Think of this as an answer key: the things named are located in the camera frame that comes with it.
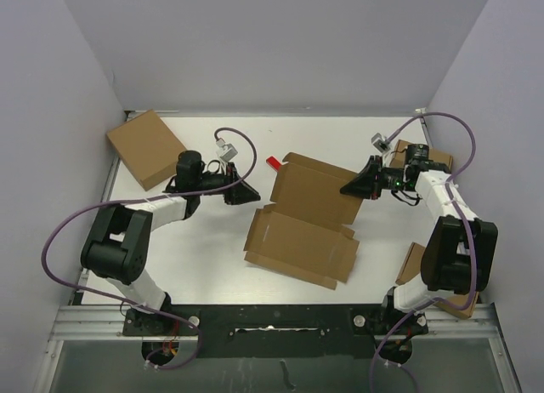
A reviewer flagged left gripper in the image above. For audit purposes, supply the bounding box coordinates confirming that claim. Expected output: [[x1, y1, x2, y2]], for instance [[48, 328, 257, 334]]
[[194, 162, 260, 204]]

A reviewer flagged red rectangular block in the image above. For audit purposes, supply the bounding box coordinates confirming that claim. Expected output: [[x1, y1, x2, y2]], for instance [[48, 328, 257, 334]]
[[266, 156, 282, 172]]

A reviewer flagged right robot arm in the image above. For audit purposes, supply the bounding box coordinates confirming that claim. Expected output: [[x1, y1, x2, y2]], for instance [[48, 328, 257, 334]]
[[340, 144, 498, 333]]

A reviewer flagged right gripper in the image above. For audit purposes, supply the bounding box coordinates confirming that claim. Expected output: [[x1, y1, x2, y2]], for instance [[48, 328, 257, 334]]
[[339, 156, 411, 202]]

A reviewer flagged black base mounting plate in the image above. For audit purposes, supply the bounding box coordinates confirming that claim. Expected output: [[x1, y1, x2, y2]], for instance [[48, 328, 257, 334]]
[[122, 304, 428, 359]]

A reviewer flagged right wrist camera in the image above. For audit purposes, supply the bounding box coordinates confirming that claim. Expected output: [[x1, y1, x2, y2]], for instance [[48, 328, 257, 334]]
[[371, 133, 391, 154]]

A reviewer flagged cardboard box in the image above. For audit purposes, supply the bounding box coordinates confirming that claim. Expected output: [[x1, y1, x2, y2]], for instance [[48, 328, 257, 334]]
[[244, 152, 362, 290], [394, 242, 481, 321], [106, 110, 187, 191], [388, 139, 455, 175]]

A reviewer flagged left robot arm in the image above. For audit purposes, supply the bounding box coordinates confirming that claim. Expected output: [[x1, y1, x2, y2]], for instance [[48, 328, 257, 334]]
[[81, 151, 261, 334]]

